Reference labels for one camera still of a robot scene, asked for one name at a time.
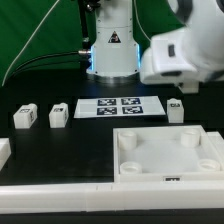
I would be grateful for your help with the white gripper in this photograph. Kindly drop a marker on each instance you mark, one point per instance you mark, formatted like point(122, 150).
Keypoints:
point(166, 62)

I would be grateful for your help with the white square tabletop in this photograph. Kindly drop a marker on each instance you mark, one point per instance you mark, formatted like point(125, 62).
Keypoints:
point(167, 154)

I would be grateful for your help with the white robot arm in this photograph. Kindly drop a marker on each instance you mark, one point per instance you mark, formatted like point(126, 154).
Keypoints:
point(115, 57)

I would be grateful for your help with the white sheet with tags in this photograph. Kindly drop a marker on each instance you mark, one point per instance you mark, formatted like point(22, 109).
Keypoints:
point(119, 107)

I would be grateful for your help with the white L-shaped fence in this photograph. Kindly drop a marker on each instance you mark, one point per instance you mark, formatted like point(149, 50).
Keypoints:
point(111, 196)

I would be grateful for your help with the green backdrop curtain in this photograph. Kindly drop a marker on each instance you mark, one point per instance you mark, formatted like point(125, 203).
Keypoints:
point(31, 28)

